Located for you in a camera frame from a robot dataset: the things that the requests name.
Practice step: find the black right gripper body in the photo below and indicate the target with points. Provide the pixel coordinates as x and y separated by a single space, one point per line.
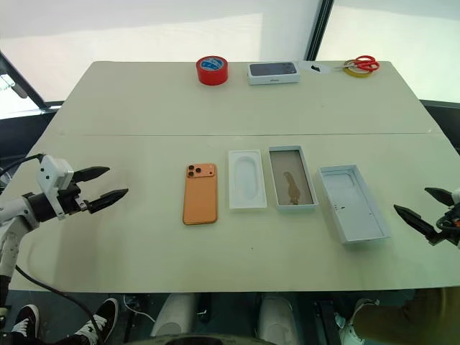
451 226

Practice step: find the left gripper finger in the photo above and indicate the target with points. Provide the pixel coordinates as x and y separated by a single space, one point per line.
106 200
91 173

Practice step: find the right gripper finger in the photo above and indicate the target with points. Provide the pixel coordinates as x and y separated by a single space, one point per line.
438 194
417 221

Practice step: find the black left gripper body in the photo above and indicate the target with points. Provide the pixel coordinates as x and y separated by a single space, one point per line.
70 199

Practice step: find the white phone box lid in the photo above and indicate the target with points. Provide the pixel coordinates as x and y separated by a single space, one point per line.
355 208

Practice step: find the orange smartphone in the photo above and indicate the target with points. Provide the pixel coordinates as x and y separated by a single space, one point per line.
199 201

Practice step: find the box tray with brown paper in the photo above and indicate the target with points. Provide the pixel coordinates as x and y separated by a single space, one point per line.
293 179

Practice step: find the white moulded tray insert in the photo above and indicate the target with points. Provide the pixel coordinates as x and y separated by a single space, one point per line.
248 179

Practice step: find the phone box with dark print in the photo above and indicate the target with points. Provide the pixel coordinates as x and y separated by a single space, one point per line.
273 70

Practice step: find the olive trouser leg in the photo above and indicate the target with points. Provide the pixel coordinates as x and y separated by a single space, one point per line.
413 316

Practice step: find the black and white sneaker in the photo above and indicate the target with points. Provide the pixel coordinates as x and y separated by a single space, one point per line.
102 316
25 320

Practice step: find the white shoe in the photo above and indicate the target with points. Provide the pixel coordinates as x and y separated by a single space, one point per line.
346 327

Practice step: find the white rounded leg cover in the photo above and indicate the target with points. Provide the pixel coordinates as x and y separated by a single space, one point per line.
176 312
278 316

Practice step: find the yellow tape roll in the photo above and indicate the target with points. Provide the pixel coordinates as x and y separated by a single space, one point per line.
359 74

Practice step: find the red tape roll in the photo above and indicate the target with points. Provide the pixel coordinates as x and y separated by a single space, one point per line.
212 77

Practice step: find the small black object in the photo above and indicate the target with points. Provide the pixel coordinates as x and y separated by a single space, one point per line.
316 68

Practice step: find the dark window pillar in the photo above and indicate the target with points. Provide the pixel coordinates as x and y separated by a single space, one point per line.
318 28

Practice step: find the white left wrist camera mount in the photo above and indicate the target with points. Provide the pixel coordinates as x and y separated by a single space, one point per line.
54 174

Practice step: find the dark slanted window frame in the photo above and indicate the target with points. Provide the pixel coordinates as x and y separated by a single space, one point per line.
25 82

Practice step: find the black table bracket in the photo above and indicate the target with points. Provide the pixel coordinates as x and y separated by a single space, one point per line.
327 320

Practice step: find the black table post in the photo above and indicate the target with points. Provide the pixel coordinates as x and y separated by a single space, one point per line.
203 305

